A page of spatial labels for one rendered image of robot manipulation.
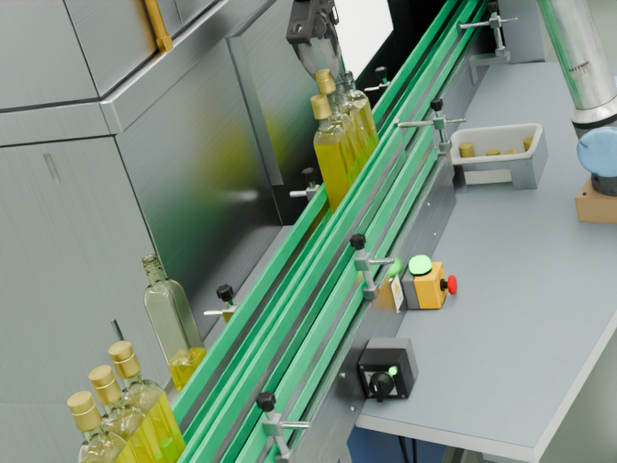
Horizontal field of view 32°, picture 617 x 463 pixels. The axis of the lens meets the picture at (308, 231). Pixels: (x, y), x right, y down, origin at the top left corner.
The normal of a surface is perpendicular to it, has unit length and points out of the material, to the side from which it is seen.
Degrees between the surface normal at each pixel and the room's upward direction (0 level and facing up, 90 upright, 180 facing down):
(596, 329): 0
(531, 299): 0
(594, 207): 90
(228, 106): 90
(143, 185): 90
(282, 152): 90
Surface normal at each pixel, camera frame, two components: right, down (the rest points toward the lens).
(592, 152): -0.28, 0.62
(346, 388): 0.91, -0.05
